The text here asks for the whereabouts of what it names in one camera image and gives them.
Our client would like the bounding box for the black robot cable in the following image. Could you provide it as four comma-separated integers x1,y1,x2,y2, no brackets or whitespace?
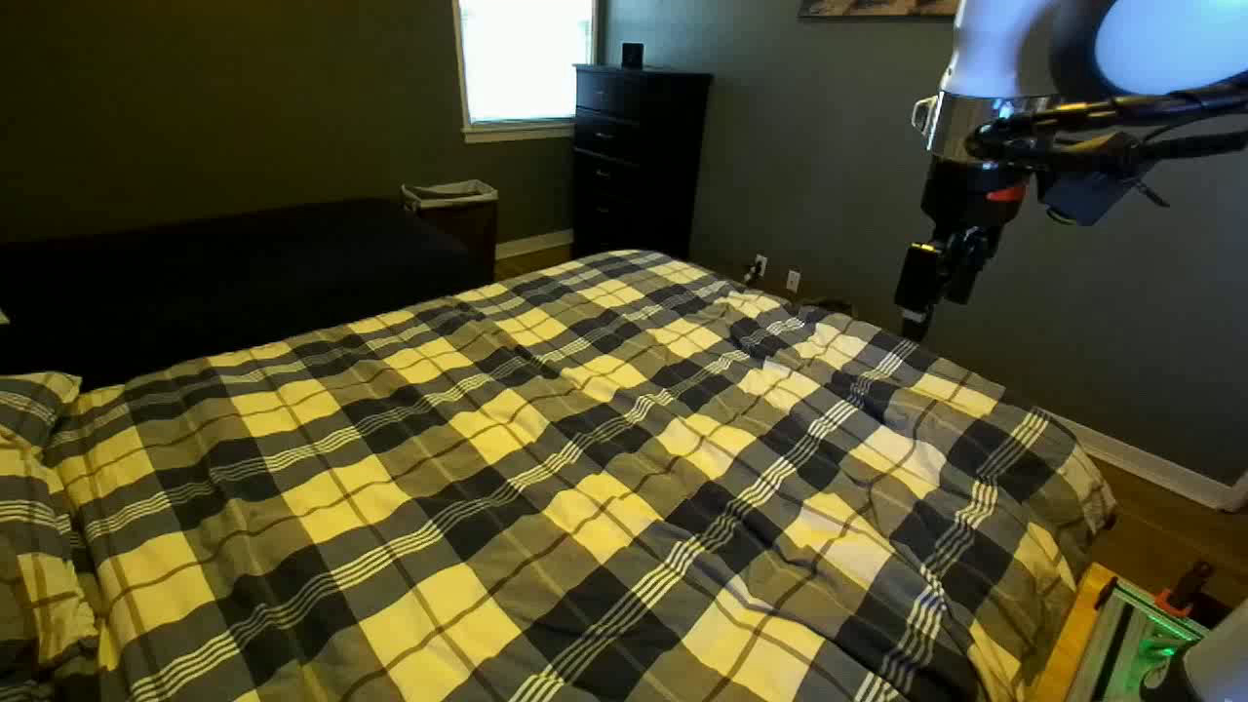
969,71,1248,211

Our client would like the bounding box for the bright window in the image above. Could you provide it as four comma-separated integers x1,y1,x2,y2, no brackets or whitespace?
454,0,598,143

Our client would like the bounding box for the yellow black plaid comforter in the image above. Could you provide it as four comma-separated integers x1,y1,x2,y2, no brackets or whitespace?
47,251,1116,702

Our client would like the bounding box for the green lit device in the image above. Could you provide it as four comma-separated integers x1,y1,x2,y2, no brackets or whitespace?
1069,563,1229,702

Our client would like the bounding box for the small dark object on dresser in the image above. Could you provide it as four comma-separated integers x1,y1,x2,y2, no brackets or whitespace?
622,43,643,71

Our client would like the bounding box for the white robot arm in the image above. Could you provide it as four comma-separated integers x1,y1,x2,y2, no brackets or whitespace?
892,0,1248,339

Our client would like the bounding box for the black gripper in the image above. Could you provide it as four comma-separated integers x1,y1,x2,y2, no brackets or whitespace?
892,160,1031,339

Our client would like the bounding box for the plaid pillow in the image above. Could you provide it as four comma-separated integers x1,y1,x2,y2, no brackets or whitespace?
0,372,103,702

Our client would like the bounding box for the dark wooden headboard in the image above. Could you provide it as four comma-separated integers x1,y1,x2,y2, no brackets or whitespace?
0,200,481,387

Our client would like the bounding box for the tall black dresser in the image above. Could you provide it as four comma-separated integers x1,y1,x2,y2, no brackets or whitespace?
568,66,709,256

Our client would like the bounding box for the framed wall picture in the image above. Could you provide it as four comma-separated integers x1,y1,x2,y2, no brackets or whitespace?
800,0,958,18

